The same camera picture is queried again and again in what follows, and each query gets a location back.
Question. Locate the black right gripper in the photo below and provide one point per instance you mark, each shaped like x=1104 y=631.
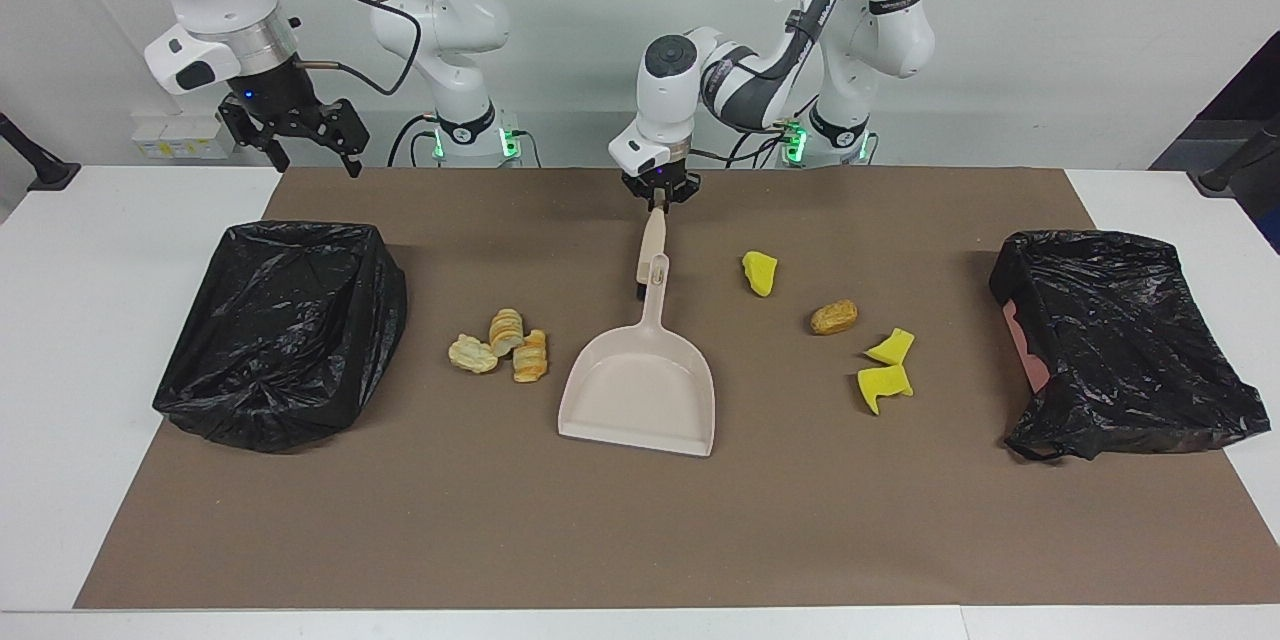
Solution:
x=280 y=105

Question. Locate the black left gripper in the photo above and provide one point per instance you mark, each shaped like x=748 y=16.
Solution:
x=660 y=185

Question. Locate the beige hand brush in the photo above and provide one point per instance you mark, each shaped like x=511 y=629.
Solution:
x=652 y=245

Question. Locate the yellow sponge piece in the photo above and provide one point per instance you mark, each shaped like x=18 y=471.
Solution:
x=892 y=348
x=882 y=385
x=760 y=273

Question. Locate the beige plastic dustpan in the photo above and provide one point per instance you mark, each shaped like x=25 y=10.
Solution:
x=640 y=390

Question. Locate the striped spiral pastry roll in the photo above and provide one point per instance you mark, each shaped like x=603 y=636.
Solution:
x=530 y=360
x=506 y=330

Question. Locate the brown toy bread roll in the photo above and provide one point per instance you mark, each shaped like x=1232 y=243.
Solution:
x=833 y=318

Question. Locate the pale flaky puff pastry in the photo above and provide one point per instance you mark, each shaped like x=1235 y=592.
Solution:
x=472 y=354

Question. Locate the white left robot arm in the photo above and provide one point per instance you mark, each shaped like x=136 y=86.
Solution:
x=670 y=90

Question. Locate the black bag lined bin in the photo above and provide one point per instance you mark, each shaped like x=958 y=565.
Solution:
x=280 y=340

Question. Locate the pink plastic bin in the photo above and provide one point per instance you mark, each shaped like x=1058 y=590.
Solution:
x=1028 y=350

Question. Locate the right black bag bin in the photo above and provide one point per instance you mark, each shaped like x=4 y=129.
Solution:
x=1130 y=340

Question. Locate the white power strip box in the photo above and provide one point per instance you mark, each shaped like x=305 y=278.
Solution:
x=180 y=135

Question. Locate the brown table mat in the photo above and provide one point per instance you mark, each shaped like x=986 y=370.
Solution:
x=600 y=520

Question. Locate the dark partition panel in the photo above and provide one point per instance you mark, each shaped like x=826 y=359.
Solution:
x=1250 y=90

